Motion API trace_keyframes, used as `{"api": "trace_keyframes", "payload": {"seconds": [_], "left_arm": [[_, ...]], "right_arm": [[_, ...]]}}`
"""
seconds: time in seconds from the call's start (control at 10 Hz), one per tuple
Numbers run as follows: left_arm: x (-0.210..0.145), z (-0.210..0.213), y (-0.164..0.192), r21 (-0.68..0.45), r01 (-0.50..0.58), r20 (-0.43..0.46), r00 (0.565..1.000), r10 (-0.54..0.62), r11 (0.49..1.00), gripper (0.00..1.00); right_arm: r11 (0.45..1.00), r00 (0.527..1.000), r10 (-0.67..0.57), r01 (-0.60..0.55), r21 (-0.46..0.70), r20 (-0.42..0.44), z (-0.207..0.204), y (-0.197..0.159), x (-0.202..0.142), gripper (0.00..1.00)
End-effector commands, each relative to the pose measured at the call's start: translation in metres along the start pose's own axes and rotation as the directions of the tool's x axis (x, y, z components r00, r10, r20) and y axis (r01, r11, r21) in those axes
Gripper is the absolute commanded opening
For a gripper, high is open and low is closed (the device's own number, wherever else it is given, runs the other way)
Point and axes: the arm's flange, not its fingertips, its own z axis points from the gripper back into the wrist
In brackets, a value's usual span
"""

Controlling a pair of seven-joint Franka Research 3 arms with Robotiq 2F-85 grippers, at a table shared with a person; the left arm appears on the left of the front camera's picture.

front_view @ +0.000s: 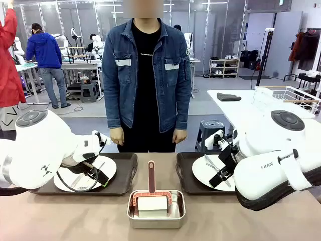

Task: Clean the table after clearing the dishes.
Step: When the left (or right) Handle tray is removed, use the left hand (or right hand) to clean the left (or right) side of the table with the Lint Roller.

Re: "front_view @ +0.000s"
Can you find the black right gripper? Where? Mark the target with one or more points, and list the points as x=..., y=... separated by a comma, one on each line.
x=228, y=158

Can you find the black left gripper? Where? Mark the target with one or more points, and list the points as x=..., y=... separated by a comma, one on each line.
x=89, y=155

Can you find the dark brown serving tray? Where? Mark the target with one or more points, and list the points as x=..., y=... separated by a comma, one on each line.
x=125, y=165
x=184, y=175

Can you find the person's left forearm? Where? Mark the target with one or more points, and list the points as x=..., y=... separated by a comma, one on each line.
x=182, y=108

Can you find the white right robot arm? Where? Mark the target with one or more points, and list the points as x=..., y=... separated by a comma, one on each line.
x=263, y=175

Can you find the person's right forearm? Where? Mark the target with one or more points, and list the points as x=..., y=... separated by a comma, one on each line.
x=111, y=108

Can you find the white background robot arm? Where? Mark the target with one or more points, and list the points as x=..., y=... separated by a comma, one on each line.
x=18, y=50
x=64, y=44
x=99, y=45

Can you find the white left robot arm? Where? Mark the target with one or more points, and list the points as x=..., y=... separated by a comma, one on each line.
x=37, y=150

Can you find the person's right hand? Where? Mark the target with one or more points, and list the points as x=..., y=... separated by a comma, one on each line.
x=117, y=136

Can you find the person's left hand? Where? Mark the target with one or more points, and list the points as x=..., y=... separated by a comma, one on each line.
x=180, y=136

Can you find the white round plate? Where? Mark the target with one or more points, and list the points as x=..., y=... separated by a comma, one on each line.
x=200, y=173
x=110, y=168

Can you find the silver fork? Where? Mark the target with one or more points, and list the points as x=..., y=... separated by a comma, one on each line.
x=210, y=165
x=80, y=187

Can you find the silver knife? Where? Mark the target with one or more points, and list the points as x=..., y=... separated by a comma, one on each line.
x=76, y=180
x=209, y=162

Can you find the dark blue plastic stool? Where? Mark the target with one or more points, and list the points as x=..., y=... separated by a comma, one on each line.
x=210, y=133

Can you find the rectangular steel container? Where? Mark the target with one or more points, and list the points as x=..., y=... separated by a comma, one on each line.
x=155, y=223

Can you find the white side table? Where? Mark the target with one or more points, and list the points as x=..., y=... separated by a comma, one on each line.
x=233, y=108

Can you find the dark grey folded cloth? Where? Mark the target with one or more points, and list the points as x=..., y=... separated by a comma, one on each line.
x=228, y=97

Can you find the grey plastic stool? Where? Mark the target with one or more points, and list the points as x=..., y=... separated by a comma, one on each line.
x=89, y=93

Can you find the person in denim jacket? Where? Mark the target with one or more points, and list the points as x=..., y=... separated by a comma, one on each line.
x=120, y=75

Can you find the wooden shoe rack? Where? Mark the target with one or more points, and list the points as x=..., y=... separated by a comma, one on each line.
x=224, y=66

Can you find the white background desk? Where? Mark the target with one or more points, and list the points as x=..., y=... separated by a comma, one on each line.
x=80, y=65
x=25, y=67

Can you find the black utility cart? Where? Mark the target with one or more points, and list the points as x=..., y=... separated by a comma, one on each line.
x=308, y=77

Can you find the person in blue hoodie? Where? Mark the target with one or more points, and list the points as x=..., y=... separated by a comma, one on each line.
x=45, y=50

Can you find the clothes rack with coats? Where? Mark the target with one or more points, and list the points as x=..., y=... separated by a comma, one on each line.
x=308, y=50

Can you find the black tripod stand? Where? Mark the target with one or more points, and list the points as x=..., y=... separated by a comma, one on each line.
x=269, y=29

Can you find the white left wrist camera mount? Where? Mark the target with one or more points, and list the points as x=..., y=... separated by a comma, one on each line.
x=82, y=148

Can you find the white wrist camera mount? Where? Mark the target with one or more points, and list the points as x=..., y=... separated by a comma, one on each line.
x=82, y=148
x=210, y=143

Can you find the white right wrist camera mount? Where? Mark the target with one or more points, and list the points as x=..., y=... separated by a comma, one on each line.
x=210, y=143

